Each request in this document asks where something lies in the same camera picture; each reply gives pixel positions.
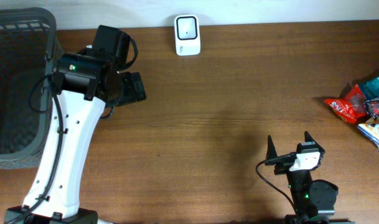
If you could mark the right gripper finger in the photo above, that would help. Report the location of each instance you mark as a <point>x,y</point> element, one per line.
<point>271,150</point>
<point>308,140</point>

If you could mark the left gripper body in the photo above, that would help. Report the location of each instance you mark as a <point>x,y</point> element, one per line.
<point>133,88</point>

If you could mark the red Hacks candy bag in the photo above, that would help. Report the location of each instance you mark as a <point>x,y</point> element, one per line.
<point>349,108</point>

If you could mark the yellow wet wipes pack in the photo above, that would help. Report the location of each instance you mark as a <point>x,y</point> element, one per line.
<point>370,129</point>

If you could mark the black snack bag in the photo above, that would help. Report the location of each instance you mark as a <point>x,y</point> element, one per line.
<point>372,107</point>

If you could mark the blue Listerine mouthwash bottle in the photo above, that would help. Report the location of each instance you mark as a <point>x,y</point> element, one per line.
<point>370,89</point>

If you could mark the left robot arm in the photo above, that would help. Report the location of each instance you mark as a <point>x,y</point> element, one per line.
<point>86,87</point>

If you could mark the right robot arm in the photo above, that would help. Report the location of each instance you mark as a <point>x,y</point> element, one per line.
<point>313,200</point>

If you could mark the white barcode scanner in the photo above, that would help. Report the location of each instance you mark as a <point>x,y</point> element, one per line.
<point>187,35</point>

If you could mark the grey plastic mesh basket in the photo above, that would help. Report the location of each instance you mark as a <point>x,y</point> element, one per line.
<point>29,50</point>

